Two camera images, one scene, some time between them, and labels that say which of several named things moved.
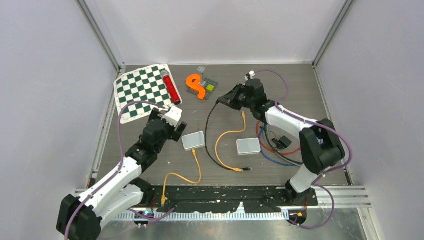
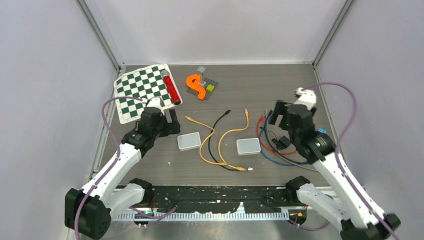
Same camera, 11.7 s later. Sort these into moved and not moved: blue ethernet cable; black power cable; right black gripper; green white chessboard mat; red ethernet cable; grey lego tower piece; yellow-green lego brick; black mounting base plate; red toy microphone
Moved: black power cable; right black gripper
Not moved: blue ethernet cable; yellow-green lego brick; black mounting base plate; red toy microphone; red ethernet cable; grey lego tower piece; green white chessboard mat
